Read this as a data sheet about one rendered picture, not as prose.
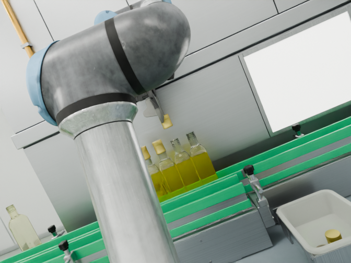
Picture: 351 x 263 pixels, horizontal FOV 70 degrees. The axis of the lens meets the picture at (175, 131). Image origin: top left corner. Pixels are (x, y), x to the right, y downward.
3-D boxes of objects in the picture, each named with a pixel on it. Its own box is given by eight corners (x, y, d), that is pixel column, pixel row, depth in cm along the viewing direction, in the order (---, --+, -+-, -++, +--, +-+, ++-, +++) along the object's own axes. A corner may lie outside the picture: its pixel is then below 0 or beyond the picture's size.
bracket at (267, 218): (266, 209, 82) (258, 190, 82) (277, 224, 73) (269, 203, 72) (256, 213, 83) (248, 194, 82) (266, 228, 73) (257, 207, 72)
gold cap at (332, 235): (349, 250, 60) (343, 235, 59) (335, 255, 60) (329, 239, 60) (340, 241, 63) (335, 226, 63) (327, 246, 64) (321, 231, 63)
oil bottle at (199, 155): (224, 193, 91) (201, 140, 89) (227, 200, 86) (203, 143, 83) (210, 199, 92) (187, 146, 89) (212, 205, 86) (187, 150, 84)
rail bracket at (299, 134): (305, 152, 97) (293, 120, 95) (315, 156, 90) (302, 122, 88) (295, 156, 97) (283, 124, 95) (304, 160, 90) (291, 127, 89)
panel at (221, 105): (373, 92, 97) (344, 7, 93) (379, 92, 94) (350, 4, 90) (161, 181, 104) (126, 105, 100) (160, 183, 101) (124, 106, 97)
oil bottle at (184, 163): (210, 200, 91) (187, 147, 89) (211, 206, 86) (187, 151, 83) (196, 205, 92) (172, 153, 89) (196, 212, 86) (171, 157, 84)
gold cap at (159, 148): (166, 149, 88) (161, 138, 87) (165, 151, 84) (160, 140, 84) (157, 153, 88) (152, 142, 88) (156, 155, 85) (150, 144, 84)
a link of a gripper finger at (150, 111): (150, 128, 84) (139, 103, 84) (166, 121, 83) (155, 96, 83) (148, 128, 81) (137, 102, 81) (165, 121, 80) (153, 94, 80)
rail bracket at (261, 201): (257, 188, 83) (243, 155, 82) (276, 212, 67) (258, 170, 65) (248, 192, 84) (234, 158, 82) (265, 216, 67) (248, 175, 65)
